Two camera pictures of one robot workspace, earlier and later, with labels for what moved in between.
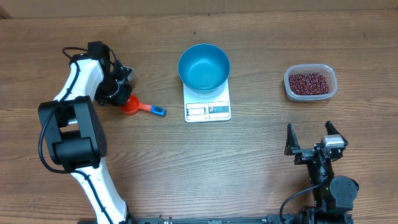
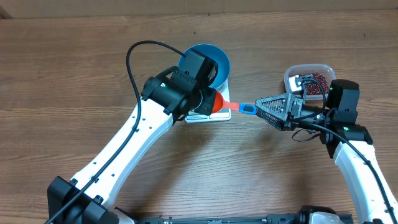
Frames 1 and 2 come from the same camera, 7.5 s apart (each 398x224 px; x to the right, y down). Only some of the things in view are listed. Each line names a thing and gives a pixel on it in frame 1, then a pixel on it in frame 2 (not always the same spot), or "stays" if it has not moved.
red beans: x=308 y=84 stays
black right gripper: x=304 y=155 to x=295 y=102
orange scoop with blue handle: x=133 y=105 to x=219 y=103
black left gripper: x=121 y=101 to x=209 y=95
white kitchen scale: x=199 y=109 stays
